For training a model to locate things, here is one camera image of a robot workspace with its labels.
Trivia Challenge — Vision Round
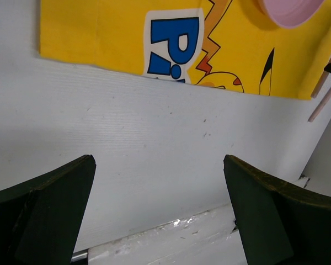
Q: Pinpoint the yellow cartoon print cloth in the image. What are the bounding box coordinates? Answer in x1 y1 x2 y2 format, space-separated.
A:
39 1 331 100

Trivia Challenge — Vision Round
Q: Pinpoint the fork with pink handle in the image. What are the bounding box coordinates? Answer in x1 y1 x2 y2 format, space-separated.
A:
308 87 331 123

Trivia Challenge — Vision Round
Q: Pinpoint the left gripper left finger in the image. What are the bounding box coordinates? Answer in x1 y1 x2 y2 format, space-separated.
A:
0 155 96 264

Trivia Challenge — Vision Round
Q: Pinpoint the pink round plate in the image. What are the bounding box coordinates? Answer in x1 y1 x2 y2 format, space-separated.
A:
258 0 324 29

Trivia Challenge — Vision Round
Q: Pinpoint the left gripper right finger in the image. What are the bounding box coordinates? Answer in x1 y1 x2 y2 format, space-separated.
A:
223 155 331 264

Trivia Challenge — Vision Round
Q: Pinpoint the knife with pink handle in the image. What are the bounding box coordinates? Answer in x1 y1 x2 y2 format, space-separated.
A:
311 57 331 98

